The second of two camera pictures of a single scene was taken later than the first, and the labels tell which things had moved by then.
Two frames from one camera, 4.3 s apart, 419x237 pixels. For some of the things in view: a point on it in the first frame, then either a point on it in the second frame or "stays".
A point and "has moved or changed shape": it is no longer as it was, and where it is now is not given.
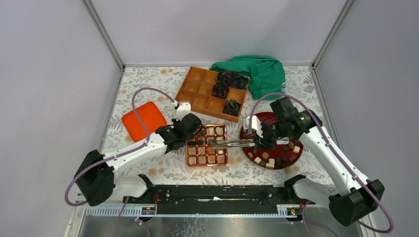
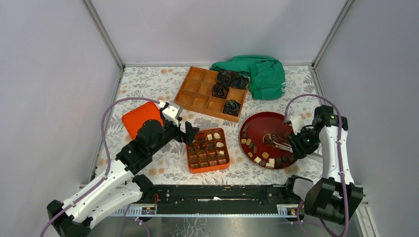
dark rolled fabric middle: [220, 92] stays
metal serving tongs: [231, 143] has moved or changed shape
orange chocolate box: [199, 153] has moved or changed shape
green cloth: [266, 74] stays
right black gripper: [264, 143] to [299, 150]
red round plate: [287, 151] stays
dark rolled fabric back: [232, 79] stays
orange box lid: [150, 116] stays
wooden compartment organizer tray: [196, 89] stays
